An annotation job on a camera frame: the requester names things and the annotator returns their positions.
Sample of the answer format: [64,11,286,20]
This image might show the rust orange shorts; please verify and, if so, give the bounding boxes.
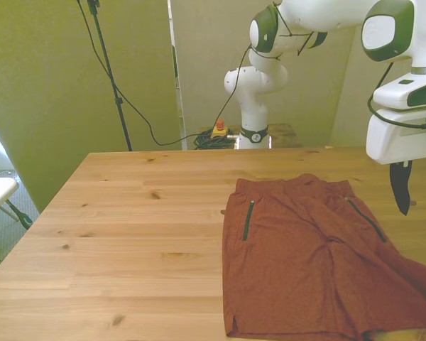
[222,173,426,340]

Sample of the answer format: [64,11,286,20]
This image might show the yellow emergency stop button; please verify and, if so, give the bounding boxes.
[209,119,229,139]

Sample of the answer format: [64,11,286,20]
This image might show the black tripod cable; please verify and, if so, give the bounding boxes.
[76,0,198,147]

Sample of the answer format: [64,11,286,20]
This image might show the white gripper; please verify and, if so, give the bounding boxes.
[365,106,426,217]

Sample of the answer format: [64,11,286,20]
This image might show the black tripod stand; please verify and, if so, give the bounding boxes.
[87,0,133,152]

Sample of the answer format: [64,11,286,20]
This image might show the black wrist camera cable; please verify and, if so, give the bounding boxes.
[214,1,426,131]

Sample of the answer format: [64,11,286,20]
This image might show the coiled black cables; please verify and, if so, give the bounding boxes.
[192,129,239,150]

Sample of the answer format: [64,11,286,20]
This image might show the white vertical panel edge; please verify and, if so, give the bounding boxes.
[167,0,188,150]

